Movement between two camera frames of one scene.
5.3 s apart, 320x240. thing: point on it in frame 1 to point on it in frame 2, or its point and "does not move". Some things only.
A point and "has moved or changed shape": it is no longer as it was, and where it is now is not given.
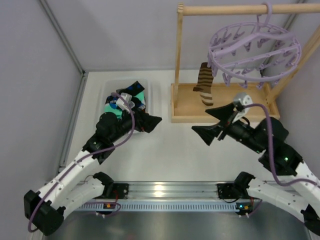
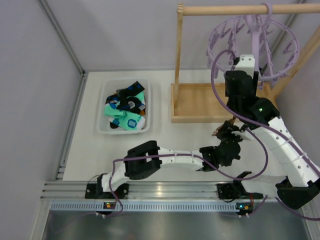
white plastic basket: [108, 86] does not move
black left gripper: [139, 120] to [225, 133]
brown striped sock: [205, 81] has moved or changed shape
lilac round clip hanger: [253, 54] does not move
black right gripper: [225, 126] to [238, 77]
